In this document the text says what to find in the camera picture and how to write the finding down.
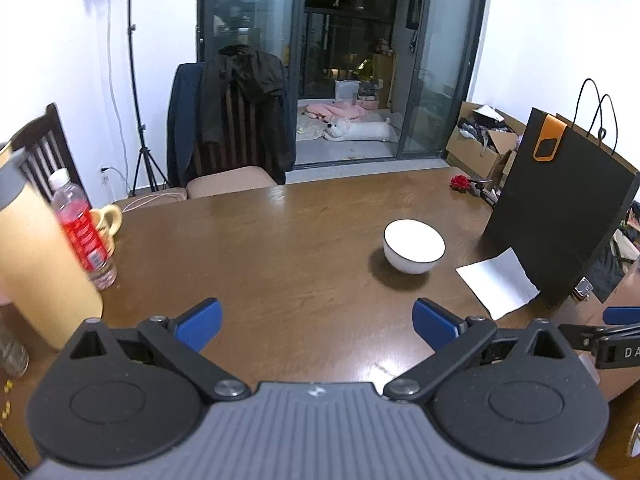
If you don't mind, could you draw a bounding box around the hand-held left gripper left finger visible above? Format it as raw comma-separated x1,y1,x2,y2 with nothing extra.
65,299,252,403

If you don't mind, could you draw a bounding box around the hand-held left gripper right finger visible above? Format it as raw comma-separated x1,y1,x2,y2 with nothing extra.
382,298,571,403

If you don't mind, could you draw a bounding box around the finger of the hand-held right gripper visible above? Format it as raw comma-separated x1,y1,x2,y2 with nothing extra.
602,306,640,326
556,322,640,350

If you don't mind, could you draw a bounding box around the white bowl with dark rim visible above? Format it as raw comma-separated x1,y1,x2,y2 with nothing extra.
383,218,446,275

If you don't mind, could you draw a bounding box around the white paper napkin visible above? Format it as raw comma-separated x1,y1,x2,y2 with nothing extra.
455,246,541,321

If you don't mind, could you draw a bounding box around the black paper bag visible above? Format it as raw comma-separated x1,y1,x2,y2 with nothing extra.
480,78,640,309

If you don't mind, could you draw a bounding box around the yellow bear mug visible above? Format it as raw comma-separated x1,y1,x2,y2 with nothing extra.
89,205,124,252

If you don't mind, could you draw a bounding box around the dark wooden chair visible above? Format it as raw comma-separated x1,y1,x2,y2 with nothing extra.
0,103,188,213
186,85,281,200

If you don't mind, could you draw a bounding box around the plastic bottle with red label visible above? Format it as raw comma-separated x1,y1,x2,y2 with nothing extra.
48,168,118,292

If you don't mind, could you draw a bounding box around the yellow thermos jug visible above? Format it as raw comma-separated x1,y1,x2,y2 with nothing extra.
0,142,104,352

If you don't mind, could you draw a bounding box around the cardboard box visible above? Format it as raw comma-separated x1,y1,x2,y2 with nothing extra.
445,101,526,188

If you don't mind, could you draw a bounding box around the clear glass tumbler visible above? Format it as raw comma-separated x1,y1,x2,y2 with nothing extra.
0,320,30,378

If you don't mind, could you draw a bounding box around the navy jacket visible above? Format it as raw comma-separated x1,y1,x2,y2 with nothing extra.
166,62,211,188

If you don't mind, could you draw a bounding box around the white plush dog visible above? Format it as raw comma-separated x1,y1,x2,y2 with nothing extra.
322,117,392,142

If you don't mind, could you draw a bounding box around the pink blanket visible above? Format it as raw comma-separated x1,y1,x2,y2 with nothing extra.
304,101,371,122

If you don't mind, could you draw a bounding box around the black jacket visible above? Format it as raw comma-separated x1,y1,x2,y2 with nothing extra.
197,45,297,186

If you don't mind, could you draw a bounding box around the studio light on tripod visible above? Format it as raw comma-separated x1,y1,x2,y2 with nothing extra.
102,0,171,198

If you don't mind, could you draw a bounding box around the black sliding glass door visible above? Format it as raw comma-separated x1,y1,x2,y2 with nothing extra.
196,0,491,161

